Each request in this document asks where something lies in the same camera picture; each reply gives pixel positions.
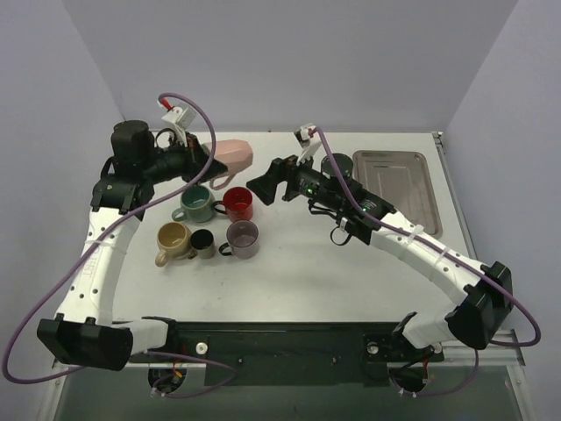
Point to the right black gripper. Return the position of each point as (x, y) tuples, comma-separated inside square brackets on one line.
[(286, 179)]

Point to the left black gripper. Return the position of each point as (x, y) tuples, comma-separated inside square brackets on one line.
[(195, 157)]

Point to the pink faceted mug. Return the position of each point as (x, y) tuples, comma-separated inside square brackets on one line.
[(237, 155)]

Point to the red mug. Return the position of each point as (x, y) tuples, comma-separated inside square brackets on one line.
[(236, 204)]

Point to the green speckled mug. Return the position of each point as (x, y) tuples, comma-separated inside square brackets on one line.
[(196, 205)]

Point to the purple mug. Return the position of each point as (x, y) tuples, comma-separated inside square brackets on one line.
[(242, 240)]

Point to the small brown cup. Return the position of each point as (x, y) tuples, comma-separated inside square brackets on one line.
[(202, 242)]

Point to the beige round mug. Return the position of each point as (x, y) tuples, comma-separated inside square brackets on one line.
[(173, 240)]

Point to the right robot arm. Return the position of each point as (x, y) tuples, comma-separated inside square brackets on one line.
[(477, 304)]

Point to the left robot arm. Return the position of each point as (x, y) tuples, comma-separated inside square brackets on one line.
[(83, 331)]

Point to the metal tray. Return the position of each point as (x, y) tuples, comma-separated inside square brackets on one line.
[(402, 178)]

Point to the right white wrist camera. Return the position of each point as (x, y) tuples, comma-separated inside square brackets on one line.
[(309, 143)]

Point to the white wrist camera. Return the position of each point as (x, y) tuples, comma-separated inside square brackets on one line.
[(179, 119), (309, 143)]

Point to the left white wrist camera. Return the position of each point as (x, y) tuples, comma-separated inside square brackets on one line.
[(179, 119)]

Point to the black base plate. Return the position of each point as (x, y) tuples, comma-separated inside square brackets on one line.
[(287, 354)]

